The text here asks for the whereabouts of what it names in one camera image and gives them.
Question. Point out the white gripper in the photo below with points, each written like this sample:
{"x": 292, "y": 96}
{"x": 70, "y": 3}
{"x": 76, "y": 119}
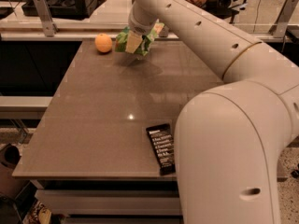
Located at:
{"x": 139, "y": 27}

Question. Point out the green rice chip bag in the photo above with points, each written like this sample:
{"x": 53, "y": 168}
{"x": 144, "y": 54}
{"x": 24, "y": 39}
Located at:
{"x": 144, "y": 47}

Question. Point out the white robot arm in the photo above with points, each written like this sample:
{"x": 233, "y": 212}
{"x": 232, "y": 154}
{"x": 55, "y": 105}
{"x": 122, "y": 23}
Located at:
{"x": 228, "y": 139}

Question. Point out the orange fruit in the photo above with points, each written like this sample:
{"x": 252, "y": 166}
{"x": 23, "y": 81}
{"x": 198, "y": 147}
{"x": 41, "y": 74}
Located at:
{"x": 103, "y": 43}

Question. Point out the black tray on counter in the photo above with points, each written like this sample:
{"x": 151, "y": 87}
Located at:
{"x": 73, "y": 9}

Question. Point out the black snack bar wrapper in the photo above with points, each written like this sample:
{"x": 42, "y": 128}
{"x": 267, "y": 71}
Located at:
{"x": 162, "y": 144}

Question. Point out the grey table drawer unit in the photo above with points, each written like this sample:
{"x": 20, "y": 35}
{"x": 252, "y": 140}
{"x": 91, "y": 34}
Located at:
{"x": 111, "y": 198}

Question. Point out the dark bin at left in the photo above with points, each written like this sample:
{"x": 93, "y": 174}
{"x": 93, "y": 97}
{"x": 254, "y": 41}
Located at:
{"x": 16, "y": 195}

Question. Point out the left metal rail bracket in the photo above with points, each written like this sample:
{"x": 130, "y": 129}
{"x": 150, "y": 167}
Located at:
{"x": 43, "y": 12}

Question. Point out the right metal rail bracket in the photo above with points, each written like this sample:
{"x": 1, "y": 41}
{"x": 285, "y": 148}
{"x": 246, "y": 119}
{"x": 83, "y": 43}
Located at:
{"x": 281, "y": 26}

